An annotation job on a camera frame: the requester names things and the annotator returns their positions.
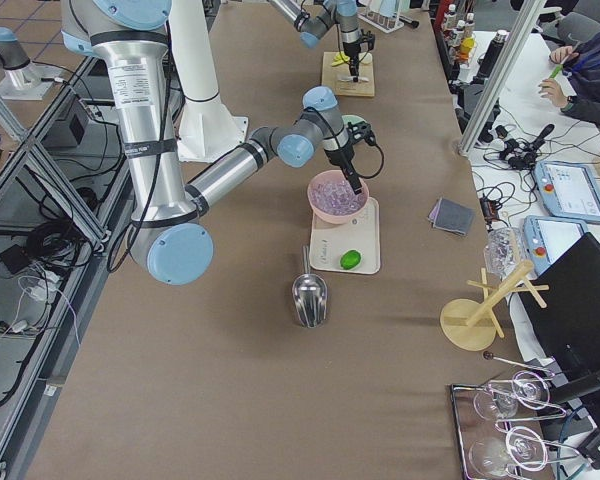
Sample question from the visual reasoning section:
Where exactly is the green lime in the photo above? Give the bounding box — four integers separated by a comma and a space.
339, 249, 362, 270

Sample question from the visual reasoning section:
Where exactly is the yellow plastic knife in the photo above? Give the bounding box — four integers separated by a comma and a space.
330, 57, 348, 67

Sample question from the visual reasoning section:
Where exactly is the pink bowl of ice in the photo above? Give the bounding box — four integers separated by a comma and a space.
307, 170, 369, 225

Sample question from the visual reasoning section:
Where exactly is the far teach pendant tablet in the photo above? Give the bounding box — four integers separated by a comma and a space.
533, 160, 600, 224

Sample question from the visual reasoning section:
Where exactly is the wooden cutting board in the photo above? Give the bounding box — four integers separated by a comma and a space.
321, 52, 375, 98

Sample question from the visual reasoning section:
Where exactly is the aluminium frame post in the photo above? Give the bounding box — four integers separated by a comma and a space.
458, 0, 561, 158

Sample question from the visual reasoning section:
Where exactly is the mint green bowl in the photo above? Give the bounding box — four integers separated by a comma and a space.
342, 114, 368, 137

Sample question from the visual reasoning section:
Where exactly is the white ceramic spoon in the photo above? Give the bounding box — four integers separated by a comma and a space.
336, 74, 370, 83

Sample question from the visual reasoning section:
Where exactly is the grey folded cloth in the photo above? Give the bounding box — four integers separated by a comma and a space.
428, 198, 475, 236

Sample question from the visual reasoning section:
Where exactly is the seated person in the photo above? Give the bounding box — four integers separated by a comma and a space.
539, 32, 600, 126

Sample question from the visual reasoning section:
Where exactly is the wine glass rack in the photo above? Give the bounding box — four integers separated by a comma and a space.
449, 370, 581, 479

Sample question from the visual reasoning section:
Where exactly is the teach pendant tablet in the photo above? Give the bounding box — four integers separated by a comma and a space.
533, 160, 600, 224
523, 215, 588, 275

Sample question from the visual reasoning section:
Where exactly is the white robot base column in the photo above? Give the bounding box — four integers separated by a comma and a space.
169, 0, 248, 163

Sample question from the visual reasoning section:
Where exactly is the metal ice scoop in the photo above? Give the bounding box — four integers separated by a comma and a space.
292, 245, 328, 328

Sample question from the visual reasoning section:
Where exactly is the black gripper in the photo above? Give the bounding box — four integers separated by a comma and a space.
342, 42, 361, 83
324, 137, 362, 195

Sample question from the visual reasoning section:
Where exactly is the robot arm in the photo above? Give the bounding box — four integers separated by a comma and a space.
61, 1, 362, 285
269, 0, 375, 83

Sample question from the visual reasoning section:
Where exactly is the cream serving tray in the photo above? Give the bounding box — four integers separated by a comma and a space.
309, 197, 381, 275

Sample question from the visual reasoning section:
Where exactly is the white wire cup rack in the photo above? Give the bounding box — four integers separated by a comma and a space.
357, 0, 420, 33

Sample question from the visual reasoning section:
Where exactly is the black thermos bottle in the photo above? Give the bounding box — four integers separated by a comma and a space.
477, 30, 509, 79

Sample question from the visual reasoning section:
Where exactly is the wooden mug tree stand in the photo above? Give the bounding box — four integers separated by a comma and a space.
440, 260, 549, 352

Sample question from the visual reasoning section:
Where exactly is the near teach pendant tablet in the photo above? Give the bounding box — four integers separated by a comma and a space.
523, 215, 588, 275

